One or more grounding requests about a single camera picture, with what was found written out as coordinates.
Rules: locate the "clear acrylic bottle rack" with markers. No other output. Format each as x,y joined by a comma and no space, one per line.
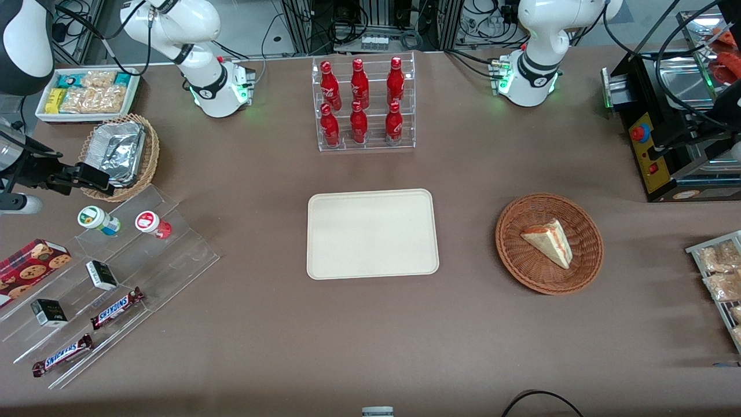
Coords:
365,147

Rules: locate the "cream plastic tray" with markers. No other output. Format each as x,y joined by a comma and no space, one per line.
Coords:
372,234

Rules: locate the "small black box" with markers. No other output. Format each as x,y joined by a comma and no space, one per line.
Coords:
102,275
48,313

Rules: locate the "red cookie box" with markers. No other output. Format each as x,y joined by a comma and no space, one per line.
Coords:
26,269

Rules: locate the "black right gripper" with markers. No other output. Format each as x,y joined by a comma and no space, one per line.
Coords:
36,167

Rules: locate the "round brown wicker basket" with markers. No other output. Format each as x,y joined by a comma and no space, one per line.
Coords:
527,266

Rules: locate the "yellow snack pack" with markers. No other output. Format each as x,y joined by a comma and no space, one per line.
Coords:
55,101

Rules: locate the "red cola bottle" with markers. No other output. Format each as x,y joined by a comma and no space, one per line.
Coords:
330,127
396,81
330,87
359,84
394,124
359,124

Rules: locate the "clear snack bag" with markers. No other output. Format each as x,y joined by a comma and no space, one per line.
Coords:
719,256
725,285

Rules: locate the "light wicker basket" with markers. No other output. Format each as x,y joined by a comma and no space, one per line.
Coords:
151,152

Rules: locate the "wrapped triangle sandwich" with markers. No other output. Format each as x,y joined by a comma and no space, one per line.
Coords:
550,242

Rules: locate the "small grey device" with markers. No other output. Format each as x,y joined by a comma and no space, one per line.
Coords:
377,412

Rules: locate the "aluminium foil container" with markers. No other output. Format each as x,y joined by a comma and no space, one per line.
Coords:
118,152

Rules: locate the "teal snack pack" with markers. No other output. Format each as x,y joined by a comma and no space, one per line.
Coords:
70,80

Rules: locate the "red gum bottle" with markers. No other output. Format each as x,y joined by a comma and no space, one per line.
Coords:
151,223

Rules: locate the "snickers chocolate bar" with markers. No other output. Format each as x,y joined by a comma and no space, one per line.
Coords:
117,308
62,355

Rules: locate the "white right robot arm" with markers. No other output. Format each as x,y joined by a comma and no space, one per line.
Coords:
214,87

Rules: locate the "black conveyor toaster oven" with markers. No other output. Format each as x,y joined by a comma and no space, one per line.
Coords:
666,150

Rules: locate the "green gum bottle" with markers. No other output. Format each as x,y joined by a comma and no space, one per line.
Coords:
97,219

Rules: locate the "white snack bin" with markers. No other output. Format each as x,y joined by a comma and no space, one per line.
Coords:
134,92

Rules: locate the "tray of packaged snacks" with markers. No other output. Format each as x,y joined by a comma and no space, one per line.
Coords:
694,250

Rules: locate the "clear cracker bag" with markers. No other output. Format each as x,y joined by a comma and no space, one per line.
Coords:
99,79
95,99

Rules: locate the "clear acrylic stepped stand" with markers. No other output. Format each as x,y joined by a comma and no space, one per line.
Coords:
173,255

